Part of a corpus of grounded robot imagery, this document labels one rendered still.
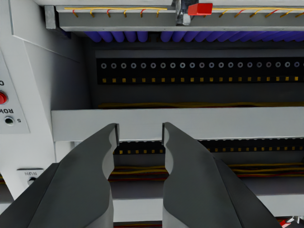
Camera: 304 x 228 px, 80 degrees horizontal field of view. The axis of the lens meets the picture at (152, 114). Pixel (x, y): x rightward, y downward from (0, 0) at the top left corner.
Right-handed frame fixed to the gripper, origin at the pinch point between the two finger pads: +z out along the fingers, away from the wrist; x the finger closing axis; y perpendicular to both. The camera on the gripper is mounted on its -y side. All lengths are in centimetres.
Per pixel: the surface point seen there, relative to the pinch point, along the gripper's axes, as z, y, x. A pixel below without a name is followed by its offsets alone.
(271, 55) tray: 27.6, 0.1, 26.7
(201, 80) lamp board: 26.2, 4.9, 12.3
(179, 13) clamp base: 11.7, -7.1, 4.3
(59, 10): 15.5, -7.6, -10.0
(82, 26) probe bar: 15.5, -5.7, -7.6
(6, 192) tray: 20.1, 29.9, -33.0
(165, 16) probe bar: 15.9, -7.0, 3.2
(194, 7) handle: 6.4, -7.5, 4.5
